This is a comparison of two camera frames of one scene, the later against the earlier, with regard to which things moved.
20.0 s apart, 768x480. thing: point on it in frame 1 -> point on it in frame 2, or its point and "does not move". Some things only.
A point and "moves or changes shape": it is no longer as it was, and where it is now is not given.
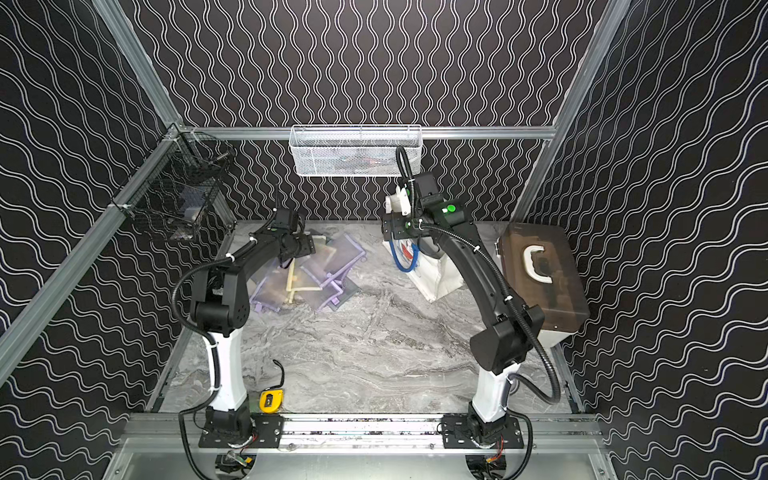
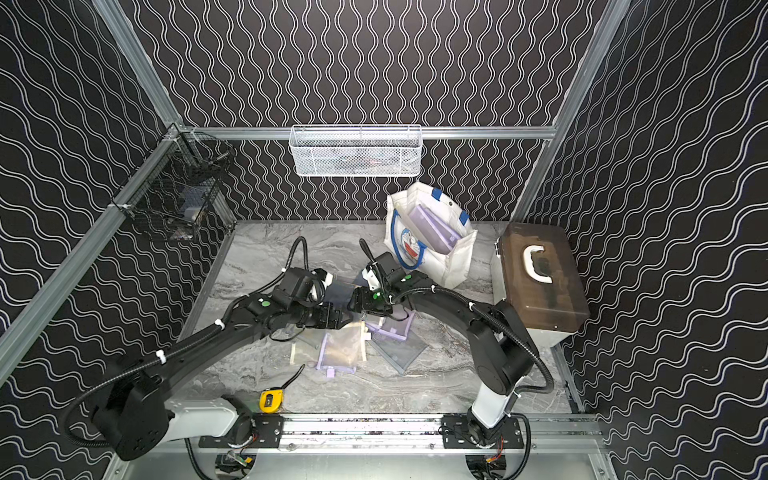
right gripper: x=398 y=221 -> x=359 y=298
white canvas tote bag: x=434 y=277 moves or changes shape
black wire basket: x=173 y=187 does not move
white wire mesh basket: x=353 y=150 does not move
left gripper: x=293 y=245 -> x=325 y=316
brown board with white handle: x=542 y=264 does not move
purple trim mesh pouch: x=331 y=266 moves or changes shape
